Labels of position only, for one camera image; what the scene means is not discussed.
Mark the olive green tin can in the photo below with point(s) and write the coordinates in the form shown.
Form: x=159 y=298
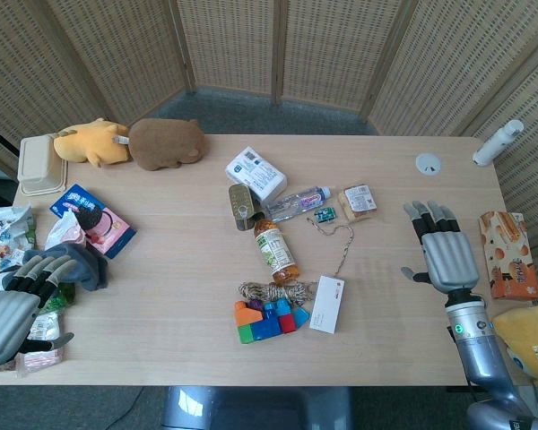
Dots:
x=241 y=207

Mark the brown capybara plush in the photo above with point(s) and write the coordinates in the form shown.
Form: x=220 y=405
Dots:
x=166 y=143

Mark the pink wrapped snack packet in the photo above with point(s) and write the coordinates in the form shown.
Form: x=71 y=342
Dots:
x=42 y=358

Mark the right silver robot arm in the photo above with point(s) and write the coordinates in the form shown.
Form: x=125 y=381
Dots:
x=479 y=349

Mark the pink plastic snack bag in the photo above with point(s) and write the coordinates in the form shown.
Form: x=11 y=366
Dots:
x=67 y=230

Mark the orange snack box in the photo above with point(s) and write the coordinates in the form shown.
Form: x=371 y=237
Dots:
x=509 y=255

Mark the small green circuit board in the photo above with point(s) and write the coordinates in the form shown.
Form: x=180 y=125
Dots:
x=325 y=215

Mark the yellow plush with face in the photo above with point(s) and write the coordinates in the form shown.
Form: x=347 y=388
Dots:
x=526 y=340

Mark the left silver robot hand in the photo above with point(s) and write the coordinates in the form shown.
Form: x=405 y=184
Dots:
x=6 y=313

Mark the beige lidded food container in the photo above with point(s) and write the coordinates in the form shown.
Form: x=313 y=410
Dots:
x=40 y=165

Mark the wicker folding screen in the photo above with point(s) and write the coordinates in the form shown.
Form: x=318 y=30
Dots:
x=269 y=54

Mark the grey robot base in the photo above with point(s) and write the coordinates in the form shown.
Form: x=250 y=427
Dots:
x=255 y=407

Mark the sandwich snack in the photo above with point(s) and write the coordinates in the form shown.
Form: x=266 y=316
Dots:
x=358 y=202

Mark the blue pink snack box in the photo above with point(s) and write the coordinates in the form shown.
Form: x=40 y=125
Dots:
x=101 y=217

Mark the white card box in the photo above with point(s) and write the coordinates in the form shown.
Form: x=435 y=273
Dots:
x=326 y=304

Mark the yellow plush toy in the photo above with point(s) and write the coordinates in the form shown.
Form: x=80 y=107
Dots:
x=92 y=143

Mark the white green snack bag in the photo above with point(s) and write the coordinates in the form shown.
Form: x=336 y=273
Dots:
x=13 y=233

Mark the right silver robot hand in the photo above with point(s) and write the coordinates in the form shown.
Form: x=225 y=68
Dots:
x=448 y=257

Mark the white medicine box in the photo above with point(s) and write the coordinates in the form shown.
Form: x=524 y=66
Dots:
x=256 y=172

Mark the clear water bottle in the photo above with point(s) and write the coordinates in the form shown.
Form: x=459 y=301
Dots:
x=296 y=203

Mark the grey cloth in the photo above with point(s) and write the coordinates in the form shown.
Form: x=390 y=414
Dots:
x=87 y=266

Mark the white spray bottle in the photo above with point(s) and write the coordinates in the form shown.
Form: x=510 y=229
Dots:
x=497 y=142

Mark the colourful toy building blocks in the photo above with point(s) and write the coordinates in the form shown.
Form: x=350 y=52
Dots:
x=264 y=322

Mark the amber tea bottle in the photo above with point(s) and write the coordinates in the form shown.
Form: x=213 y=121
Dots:
x=275 y=251

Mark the green plastic wrapper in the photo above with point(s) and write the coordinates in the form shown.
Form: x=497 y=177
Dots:
x=60 y=298

